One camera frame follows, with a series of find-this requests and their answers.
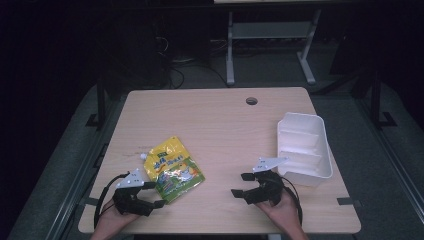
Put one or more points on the person's right hand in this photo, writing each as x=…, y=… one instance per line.
x=283, y=210

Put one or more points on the black metal stand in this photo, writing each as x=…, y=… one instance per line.
x=376, y=100

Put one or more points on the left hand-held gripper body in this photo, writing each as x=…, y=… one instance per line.
x=130, y=200

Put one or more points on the white divided plastic bin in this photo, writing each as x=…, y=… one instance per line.
x=305, y=146

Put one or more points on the grey tape strip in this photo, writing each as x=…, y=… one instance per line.
x=347, y=201
x=88, y=201

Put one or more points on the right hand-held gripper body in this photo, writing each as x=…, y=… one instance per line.
x=266, y=188

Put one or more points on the yellow green spout pouch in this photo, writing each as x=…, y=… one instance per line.
x=174, y=170

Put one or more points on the white metal table frame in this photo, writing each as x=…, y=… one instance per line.
x=271, y=30

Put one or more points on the person's left hand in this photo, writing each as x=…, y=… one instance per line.
x=111, y=218

